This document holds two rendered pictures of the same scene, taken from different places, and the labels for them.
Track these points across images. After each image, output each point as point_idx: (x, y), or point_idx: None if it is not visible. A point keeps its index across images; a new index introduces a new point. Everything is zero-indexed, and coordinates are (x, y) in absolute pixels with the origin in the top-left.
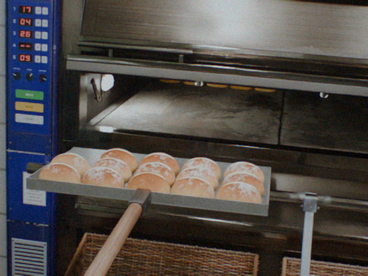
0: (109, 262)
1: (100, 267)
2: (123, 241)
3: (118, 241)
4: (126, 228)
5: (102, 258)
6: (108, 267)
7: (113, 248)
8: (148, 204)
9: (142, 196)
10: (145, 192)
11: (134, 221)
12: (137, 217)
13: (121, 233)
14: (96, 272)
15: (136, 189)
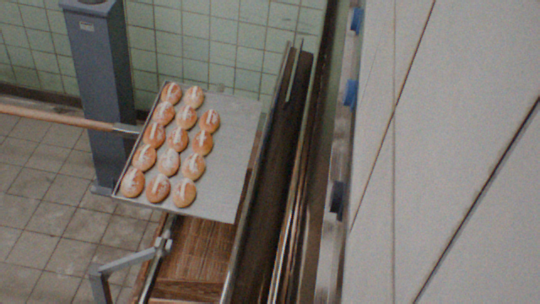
0: (30, 116)
1: (19, 111)
2: (61, 122)
3: (54, 118)
4: (72, 121)
5: (29, 111)
6: (27, 116)
7: (44, 116)
8: (129, 136)
9: (124, 128)
10: (132, 130)
11: (89, 127)
12: (97, 127)
13: (64, 119)
14: (13, 109)
15: (138, 126)
